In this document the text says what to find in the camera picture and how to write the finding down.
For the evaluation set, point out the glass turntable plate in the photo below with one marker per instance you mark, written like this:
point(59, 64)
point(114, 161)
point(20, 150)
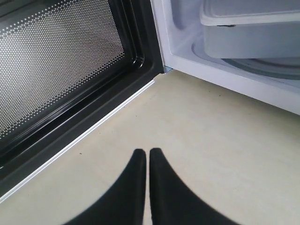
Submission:
point(282, 68)

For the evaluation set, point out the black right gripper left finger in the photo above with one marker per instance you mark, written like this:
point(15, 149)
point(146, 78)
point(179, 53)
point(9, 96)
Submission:
point(123, 203)

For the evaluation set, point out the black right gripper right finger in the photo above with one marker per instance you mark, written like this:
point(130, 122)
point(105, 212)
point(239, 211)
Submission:
point(172, 202)

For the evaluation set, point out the white microwave door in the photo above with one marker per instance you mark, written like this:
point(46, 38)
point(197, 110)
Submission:
point(64, 66)

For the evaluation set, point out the white plastic lidded container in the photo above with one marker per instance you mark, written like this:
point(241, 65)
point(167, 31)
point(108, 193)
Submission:
point(241, 29)

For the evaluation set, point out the white microwave oven body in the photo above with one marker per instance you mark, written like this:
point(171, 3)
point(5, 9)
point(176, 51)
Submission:
point(178, 27)

